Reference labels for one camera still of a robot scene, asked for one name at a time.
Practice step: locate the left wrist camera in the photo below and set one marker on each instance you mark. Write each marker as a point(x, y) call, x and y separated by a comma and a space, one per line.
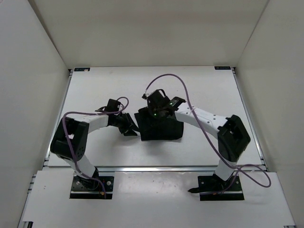
point(113, 106)

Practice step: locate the corner label sticker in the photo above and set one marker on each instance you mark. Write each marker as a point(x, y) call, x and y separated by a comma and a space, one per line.
point(222, 68)
point(81, 69)

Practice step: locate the left corner label sticker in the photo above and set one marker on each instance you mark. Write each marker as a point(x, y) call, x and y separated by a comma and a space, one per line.
point(81, 69)

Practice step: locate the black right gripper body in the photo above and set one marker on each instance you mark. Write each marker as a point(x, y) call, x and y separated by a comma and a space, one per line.
point(156, 112)

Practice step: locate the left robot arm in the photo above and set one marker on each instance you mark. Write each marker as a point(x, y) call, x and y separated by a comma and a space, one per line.
point(70, 139)

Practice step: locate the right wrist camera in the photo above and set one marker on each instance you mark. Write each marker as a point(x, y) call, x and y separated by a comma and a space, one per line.
point(156, 98)

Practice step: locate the right corner label sticker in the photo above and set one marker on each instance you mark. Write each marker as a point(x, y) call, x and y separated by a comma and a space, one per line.
point(222, 68)

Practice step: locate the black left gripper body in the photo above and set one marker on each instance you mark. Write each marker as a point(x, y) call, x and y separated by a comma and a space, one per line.
point(122, 122)

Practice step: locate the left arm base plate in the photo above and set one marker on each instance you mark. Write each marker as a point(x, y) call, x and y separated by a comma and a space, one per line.
point(91, 189)

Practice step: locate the black skirt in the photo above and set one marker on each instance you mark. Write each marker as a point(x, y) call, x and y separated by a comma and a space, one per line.
point(152, 129)

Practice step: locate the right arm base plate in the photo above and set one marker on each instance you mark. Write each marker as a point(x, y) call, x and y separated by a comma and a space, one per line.
point(214, 189)

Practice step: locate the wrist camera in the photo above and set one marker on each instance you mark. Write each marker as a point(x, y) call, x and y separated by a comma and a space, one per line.
point(156, 98)
point(113, 106)

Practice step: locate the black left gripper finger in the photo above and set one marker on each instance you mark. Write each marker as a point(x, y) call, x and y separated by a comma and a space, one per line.
point(130, 124)
point(130, 131)

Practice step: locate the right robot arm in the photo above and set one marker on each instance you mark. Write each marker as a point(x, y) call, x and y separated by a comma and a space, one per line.
point(227, 136)

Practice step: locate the aluminium table edge rail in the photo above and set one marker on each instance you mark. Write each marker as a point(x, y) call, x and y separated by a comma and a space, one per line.
point(152, 168)

